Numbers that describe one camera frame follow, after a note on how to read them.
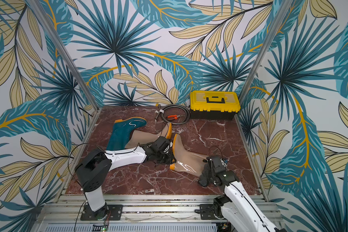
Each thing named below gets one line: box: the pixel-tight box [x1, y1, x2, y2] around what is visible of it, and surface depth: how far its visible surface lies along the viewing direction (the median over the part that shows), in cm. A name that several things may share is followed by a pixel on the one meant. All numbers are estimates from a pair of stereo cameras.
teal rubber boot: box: [106, 116, 147, 151], surface depth 103 cm
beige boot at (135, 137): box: [124, 122, 173, 149], surface depth 101 cm
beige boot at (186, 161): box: [169, 133, 209, 177], surface depth 90 cm
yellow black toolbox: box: [189, 90, 241, 121], surface depth 105 cm
